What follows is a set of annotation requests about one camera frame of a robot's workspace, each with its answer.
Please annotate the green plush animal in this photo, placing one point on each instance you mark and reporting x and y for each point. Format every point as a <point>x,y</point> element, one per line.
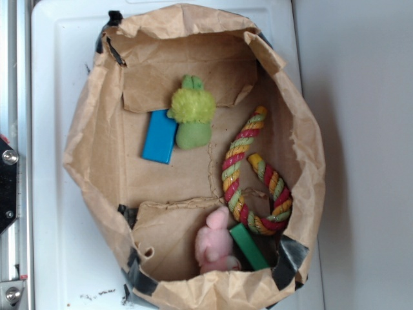
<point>193,108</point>

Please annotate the pink plush animal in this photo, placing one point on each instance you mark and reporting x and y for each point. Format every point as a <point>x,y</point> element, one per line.
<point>214,244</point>

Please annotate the brown paper bag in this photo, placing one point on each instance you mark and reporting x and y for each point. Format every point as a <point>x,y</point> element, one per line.
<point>149,213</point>

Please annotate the blue rectangular block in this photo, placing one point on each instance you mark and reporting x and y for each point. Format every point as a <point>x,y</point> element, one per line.
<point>160,137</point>

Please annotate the green rectangular block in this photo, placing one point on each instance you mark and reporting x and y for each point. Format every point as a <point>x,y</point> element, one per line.
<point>248,247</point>

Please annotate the white plastic tray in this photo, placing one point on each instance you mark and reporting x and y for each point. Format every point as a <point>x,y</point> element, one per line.
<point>74,267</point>

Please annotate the multicolour twisted rope toy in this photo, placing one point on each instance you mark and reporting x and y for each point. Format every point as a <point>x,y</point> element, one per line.
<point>281,195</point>

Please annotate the black metal bracket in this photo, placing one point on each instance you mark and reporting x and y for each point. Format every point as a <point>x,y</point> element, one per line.
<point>8,185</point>

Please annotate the aluminium frame rail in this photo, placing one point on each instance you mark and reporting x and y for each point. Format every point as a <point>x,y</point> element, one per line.
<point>17,268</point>

